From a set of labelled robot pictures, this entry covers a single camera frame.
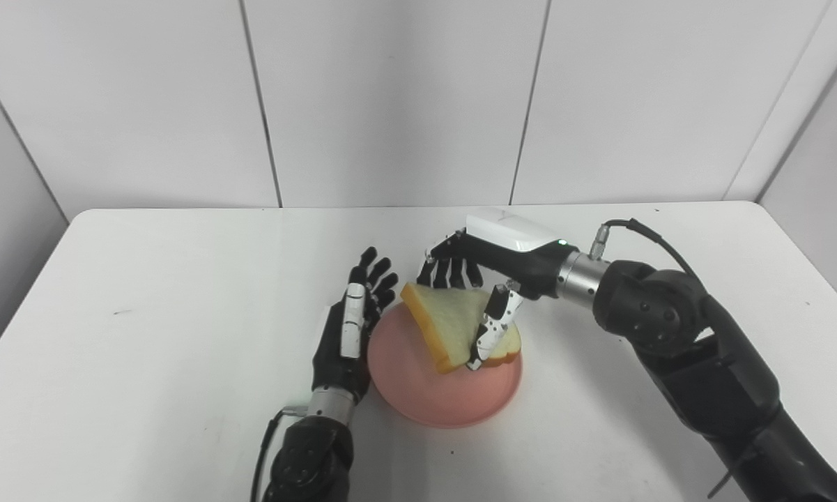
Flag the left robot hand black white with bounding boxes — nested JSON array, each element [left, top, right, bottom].
[[312, 246, 399, 404]]

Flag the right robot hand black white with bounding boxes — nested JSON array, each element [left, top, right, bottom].
[[415, 208, 579, 371]]

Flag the slice of white bread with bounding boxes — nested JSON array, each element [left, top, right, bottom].
[[399, 282, 522, 375]]

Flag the pink round plate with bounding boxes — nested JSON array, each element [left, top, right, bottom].
[[367, 301, 523, 429]]

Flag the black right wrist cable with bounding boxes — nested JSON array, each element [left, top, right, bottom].
[[589, 218, 705, 287]]

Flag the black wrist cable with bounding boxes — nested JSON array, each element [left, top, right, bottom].
[[589, 218, 705, 287], [249, 406, 311, 502]]

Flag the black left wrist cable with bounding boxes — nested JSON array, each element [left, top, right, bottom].
[[249, 406, 311, 502]]

